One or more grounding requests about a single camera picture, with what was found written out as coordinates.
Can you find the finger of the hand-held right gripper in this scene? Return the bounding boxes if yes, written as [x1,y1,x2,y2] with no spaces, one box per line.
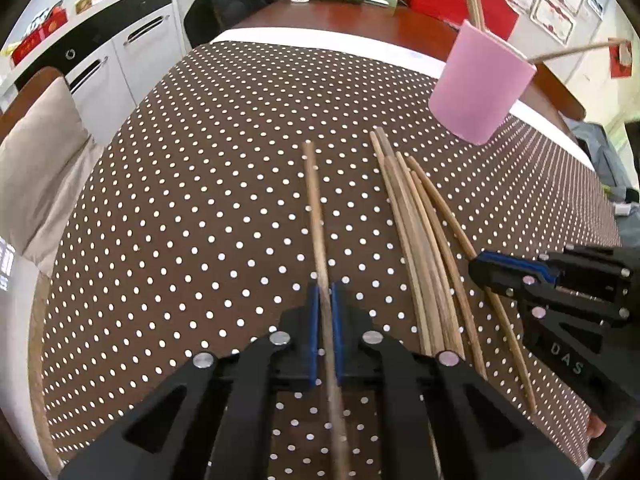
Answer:
[477,245,633,285]
[468,259,632,322]

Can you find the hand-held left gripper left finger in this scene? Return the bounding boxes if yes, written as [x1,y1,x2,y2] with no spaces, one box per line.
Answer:
[57,282,322,480]

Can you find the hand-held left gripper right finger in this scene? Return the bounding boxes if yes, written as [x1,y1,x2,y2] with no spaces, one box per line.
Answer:
[330,281,586,480]

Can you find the pink cup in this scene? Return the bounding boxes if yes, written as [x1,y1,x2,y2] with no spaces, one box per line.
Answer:
[427,20,538,146]

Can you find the person's right hand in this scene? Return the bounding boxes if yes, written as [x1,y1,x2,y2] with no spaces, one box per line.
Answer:
[586,412,608,443]

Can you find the grey blue jacket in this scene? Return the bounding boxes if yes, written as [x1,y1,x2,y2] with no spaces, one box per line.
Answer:
[570,120,640,221]

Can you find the brown polka dot tablecloth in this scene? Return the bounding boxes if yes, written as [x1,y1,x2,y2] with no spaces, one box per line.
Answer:
[27,27,623,480]

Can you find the red diamond door decoration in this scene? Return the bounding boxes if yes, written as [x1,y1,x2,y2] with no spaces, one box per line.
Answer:
[609,40,636,79]

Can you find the beige chair cushion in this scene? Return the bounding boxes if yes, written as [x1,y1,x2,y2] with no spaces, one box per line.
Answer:
[0,76,106,278]

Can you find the white and black sideboard cabinet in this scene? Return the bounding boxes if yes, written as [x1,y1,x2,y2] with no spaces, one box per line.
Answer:
[0,0,186,126]

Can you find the red box with gold print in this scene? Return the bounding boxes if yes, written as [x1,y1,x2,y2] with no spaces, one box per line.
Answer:
[11,6,68,66]

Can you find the wall of red-trimmed certificates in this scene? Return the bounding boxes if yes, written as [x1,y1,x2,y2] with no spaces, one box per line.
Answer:
[487,0,606,46]

